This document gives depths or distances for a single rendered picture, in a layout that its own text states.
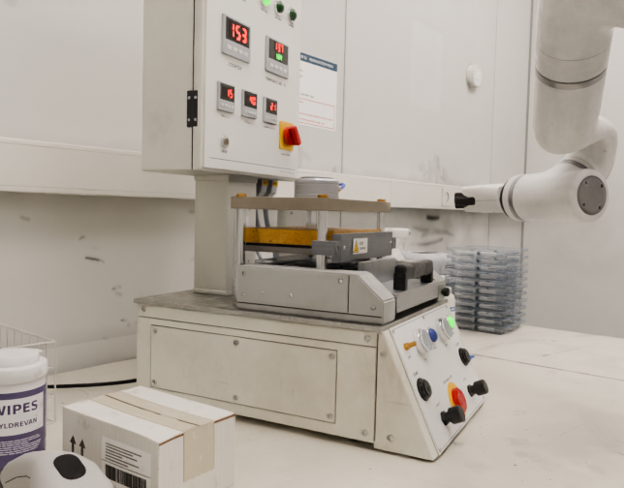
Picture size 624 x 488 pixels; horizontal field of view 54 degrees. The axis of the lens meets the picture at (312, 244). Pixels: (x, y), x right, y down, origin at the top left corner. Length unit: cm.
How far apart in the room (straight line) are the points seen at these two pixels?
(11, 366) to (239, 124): 55
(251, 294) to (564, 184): 52
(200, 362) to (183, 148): 35
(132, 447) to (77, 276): 69
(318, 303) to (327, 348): 7
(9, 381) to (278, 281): 39
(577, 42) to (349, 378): 53
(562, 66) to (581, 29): 6
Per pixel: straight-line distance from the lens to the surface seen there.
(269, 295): 96
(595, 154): 110
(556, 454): 99
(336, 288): 90
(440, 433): 94
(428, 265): 107
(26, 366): 85
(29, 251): 132
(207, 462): 77
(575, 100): 90
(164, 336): 109
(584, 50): 85
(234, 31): 113
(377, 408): 90
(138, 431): 74
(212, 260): 116
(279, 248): 101
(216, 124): 106
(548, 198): 105
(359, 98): 211
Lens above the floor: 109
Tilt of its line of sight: 3 degrees down
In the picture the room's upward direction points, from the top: 1 degrees clockwise
